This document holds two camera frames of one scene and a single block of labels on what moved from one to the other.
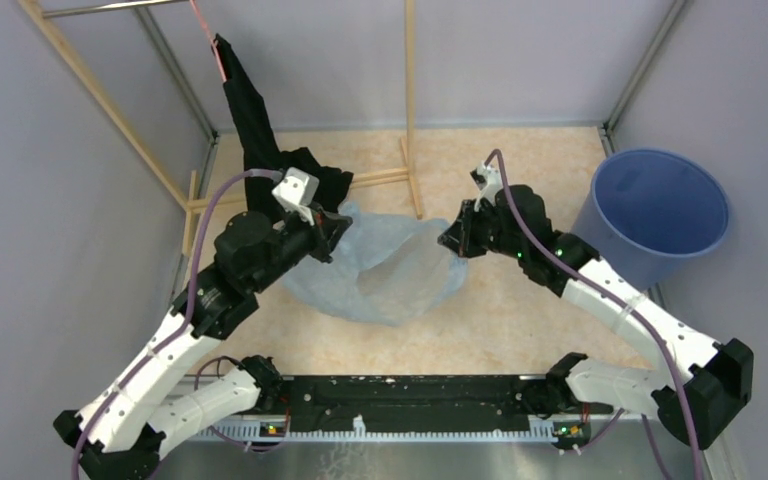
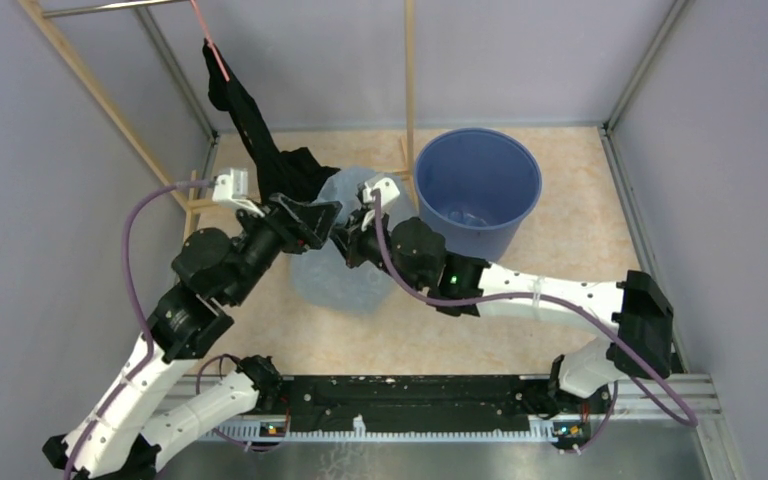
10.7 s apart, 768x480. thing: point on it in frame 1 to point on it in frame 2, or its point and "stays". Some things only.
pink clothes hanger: x=213 y=42 stays
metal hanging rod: x=107 y=7 stays
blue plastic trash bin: x=651 y=213 to x=474 y=184
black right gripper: x=459 y=236 to x=350 y=238
